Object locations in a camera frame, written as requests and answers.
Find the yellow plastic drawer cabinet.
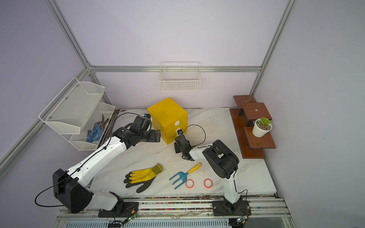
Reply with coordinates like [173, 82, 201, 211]
[147, 97, 188, 145]

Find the red tape roll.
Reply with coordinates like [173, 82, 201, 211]
[203, 179, 213, 189]
[185, 179, 194, 189]

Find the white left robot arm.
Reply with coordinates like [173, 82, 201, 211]
[52, 114, 161, 218]

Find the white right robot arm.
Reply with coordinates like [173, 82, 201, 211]
[174, 134, 252, 217]

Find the blue yellow garden fork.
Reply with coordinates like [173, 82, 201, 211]
[169, 163, 202, 190]

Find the yellow black work glove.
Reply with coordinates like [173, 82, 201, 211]
[124, 163, 163, 193]

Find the blue glove in shelf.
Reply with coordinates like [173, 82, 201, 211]
[86, 122, 103, 143]

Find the brown wooden step shelf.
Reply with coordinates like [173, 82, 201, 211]
[230, 95, 276, 159]

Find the white potted succulent plant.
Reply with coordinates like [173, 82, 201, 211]
[252, 117, 272, 138]

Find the white wire wall basket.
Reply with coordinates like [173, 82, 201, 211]
[158, 61, 201, 92]

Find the white mesh wall shelf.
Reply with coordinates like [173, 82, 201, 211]
[39, 78, 115, 151]

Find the metal base rail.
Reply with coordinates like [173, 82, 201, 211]
[53, 196, 295, 228]

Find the aluminium frame rail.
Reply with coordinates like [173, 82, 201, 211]
[0, 0, 98, 177]

